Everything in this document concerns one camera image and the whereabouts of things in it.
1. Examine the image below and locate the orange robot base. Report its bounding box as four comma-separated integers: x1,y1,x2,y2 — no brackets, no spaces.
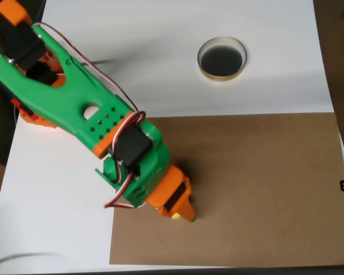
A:
10,94,60,133

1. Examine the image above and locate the round dish gold rim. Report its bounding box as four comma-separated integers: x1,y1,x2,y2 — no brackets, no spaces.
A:
197,36,247,83

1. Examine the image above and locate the brown rectangular board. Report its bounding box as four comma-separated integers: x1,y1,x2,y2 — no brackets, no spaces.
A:
108,112,344,266

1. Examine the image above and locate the red white wrist servo cable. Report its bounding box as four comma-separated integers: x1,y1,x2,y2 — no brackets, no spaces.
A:
103,111,147,210

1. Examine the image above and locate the red white arm servo cable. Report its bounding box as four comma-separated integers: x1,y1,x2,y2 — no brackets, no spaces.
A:
31,22,139,112

